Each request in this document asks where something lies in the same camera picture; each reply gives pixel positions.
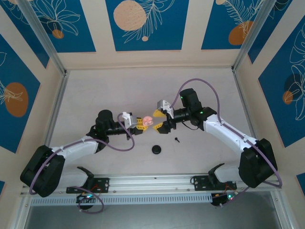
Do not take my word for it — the aluminium frame post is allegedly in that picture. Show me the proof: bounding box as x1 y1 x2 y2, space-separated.
16 0 70 77
231 0 275 72

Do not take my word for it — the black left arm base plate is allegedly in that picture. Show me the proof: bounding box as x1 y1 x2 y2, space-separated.
66 177 110 194

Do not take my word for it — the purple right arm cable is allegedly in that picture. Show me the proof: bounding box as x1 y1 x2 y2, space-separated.
169 78 284 208

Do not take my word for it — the grey slotted cable duct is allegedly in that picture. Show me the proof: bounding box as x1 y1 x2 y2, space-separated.
30 193 213 207

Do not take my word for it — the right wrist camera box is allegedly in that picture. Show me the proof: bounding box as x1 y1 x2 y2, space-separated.
156 99 173 115

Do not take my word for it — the blue floral wall panel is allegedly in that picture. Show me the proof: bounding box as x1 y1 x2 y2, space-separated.
22 0 96 53
0 34 41 154
201 0 264 50
258 21 305 148
105 0 190 52
0 0 50 69
247 0 305 64

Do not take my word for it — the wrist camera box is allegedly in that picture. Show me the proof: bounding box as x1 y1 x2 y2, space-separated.
156 99 173 115
121 111 139 128

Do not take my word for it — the aluminium frame leg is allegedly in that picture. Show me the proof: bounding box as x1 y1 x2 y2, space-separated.
270 190 295 229
9 197 33 229

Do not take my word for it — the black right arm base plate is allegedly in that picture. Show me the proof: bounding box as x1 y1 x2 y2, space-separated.
191 175 238 192

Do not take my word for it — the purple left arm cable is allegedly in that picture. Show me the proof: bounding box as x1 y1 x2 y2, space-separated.
29 114 135 213

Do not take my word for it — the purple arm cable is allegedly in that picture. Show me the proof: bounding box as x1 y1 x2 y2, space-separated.
169 78 284 208
29 114 135 213

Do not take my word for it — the aluminium mounting rail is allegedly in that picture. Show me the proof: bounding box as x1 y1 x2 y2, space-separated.
20 172 284 196

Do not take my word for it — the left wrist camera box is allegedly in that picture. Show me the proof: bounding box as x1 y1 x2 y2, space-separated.
121 111 139 128

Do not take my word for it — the thin black right gripper cable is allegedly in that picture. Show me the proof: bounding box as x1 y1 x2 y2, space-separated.
180 120 200 131

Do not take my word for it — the aluminium side rail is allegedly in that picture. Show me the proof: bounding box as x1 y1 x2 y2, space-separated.
35 70 70 177
232 68 269 173

